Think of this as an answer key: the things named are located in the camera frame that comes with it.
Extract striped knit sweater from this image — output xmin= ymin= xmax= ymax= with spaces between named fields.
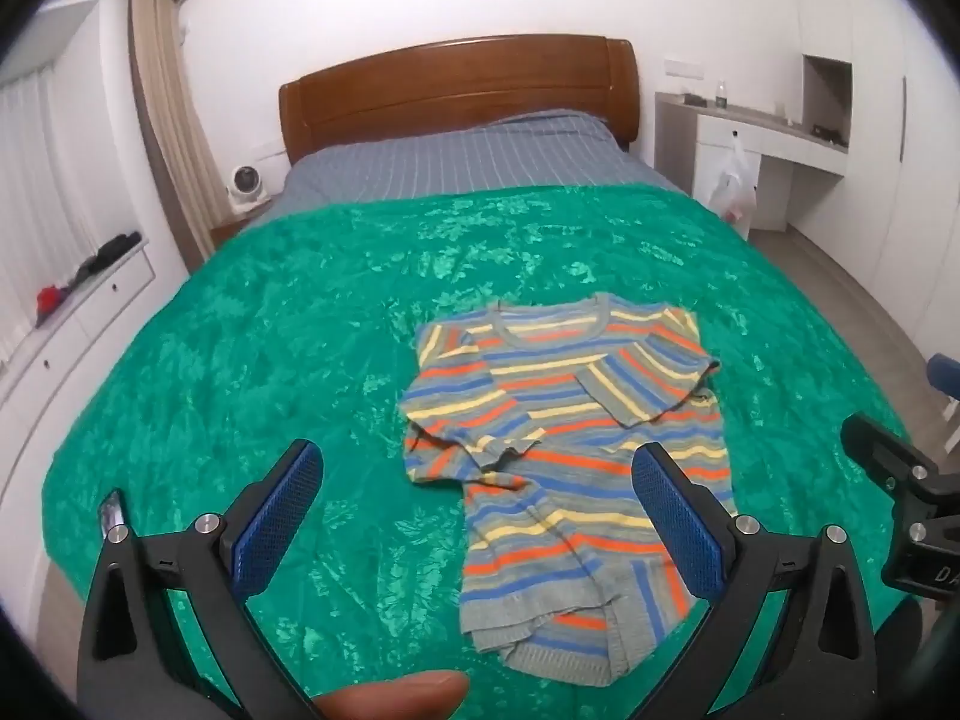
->
xmin=401 ymin=296 xmax=732 ymax=687

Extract beige curtain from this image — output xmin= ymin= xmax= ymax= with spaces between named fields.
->
xmin=129 ymin=0 xmax=218 ymax=267

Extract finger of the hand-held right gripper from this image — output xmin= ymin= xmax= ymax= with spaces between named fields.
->
xmin=840 ymin=414 xmax=938 ymax=500

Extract white plastic bag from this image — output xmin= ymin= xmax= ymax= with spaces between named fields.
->
xmin=709 ymin=136 xmax=758 ymax=237

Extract wooden nightstand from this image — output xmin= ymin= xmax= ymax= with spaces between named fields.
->
xmin=210 ymin=195 xmax=282 ymax=248

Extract white wardrobe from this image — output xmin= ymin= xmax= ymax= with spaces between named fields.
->
xmin=795 ymin=0 xmax=960 ymax=361

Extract white desk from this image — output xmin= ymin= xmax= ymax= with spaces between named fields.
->
xmin=654 ymin=90 xmax=852 ymax=233

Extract blue chair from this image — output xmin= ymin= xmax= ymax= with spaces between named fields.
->
xmin=928 ymin=352 xmax=960 ymax=421

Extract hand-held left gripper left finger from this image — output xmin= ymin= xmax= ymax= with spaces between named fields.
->
xmin=77 ymin=439 xmax=325 ymax=720

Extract dark clothes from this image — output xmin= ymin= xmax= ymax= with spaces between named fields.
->
xmin=64 ymin=231 xmax=143 ymax=293

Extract wooden headboard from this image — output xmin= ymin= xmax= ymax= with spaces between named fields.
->
xmin=279 ymin=34 xmax=640 ymax=167

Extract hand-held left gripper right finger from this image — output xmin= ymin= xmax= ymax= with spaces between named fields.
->
xmin=631 ymin=442 xmax=878 ymax=720

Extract grey striped bed sheet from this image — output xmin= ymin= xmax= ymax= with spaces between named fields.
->
xmin=283 ymin=109 xmax=695 ymax=203

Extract small white fan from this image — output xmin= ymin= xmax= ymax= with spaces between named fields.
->
xmin=227 ymin=163 xmax=260 ymax=207

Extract white window cabinet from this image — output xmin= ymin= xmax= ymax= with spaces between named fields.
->
xmin=0 ymin=236 xmax=158 ymax=481

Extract green velvet blanket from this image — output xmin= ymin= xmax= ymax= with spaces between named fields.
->
xmin=41 ymin=184 xmax=931 ymax=720

